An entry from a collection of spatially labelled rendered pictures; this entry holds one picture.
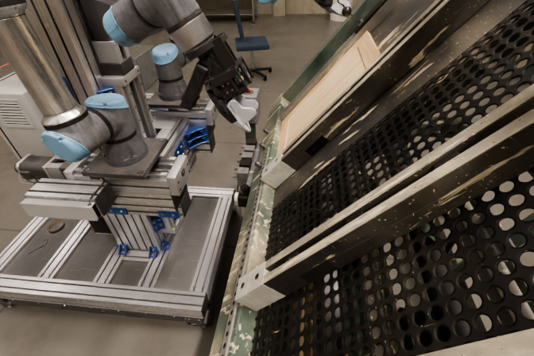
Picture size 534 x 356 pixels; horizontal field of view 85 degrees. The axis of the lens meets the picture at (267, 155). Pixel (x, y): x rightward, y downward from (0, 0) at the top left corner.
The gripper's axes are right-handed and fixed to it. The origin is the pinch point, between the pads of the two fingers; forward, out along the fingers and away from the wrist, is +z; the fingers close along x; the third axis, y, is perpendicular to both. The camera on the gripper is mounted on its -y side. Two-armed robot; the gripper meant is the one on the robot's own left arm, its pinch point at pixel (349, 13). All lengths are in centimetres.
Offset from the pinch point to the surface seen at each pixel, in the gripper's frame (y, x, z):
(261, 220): -44, 77, 8
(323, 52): 30.7, 13.5, 8.8
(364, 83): -45, 23, 5
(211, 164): 121, 137, 9
